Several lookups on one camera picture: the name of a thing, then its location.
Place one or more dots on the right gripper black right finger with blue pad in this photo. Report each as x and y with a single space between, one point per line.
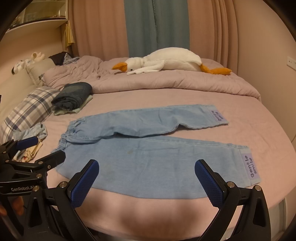
253 222

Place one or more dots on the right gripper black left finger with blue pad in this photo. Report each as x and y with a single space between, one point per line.
51 212

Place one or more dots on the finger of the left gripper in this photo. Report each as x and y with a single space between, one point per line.
49 162
10 148

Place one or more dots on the light blue denim pants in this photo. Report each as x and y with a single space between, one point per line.
138 156

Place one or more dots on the folded pale green garment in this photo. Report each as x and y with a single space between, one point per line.
77 110

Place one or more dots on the plaid pillow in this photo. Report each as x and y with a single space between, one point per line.
34 109

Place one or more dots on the folded dark denim jeans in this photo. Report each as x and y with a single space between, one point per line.
72 96

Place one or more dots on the beige pillow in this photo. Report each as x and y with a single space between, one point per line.
39 68

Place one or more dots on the small white plush toy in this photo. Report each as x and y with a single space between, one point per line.
22 64

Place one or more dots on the pink quilted duvet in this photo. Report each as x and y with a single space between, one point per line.
103 79

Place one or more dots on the pink bed sheet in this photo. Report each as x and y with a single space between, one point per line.
250 124

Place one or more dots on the dark clothes near headboard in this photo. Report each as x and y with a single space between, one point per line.
63 58

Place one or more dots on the pink curtain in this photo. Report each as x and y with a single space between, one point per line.
99 29

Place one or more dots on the white goose plush toy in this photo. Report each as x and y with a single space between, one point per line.
171 58

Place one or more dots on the teal curtain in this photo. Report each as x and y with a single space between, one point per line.
153 25

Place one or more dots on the wall shelf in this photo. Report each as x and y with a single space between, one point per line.
39 15

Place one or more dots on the white wall socket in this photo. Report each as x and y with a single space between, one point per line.
291 63

